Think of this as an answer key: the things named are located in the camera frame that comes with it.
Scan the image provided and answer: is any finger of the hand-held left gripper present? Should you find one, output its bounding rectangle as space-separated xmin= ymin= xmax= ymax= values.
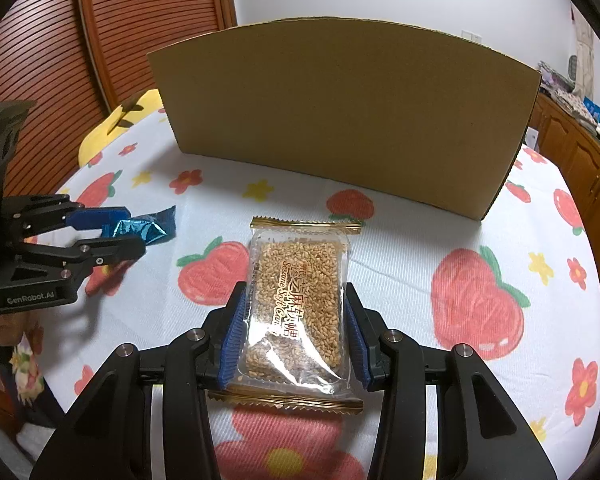
xmin=2 ymin=194 xmax=132 ymax=234
xmin=9 ymin=234 xmax=148 ymax=282

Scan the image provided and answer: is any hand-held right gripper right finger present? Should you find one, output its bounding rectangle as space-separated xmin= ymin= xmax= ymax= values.
xmin=344 ymin=282 xmax=552 ymax=480

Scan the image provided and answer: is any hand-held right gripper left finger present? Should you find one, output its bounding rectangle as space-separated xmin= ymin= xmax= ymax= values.
xmin=30 ymin=281 xmax=251 ymax=480

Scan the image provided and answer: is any blue foil snack packet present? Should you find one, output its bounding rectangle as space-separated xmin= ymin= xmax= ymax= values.
xmin=100 ymin=205 xmax=177 ymax=247

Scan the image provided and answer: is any clear sesame candy packet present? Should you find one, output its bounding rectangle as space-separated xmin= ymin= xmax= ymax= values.
xmin=207 ymin=216 xmax=365 ymax=415

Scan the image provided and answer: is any cardboard box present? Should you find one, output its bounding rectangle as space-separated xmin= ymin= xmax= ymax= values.
xmin=146 ymin=19 xmax=544 ymax=224

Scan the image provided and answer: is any yellow pillow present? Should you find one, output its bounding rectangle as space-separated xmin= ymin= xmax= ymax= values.
xmin=78 ymin=89 xmax=169 ymax=167

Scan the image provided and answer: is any strawberry print blanket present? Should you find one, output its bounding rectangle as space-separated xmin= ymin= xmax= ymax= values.
xmin=10 ymin=104 xmax=600 ymax=480

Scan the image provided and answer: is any wooden louvred wardrobe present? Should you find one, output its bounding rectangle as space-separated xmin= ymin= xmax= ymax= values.
xmin=0 ymin=0 xmax=239 ymax=202

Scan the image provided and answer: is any wooden cabinet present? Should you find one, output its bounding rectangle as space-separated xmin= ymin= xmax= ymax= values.
xmin=525 ymin=92 xmax=600 ymax=213

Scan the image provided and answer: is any clutter of items on cabinet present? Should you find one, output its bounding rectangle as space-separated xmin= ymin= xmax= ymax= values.
xmin=537 ymin=57 xmax=600 ymax=147

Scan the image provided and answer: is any cream curtain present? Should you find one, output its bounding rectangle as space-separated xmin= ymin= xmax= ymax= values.
xmin=572 ymin=7 xmax=597 ymax=97

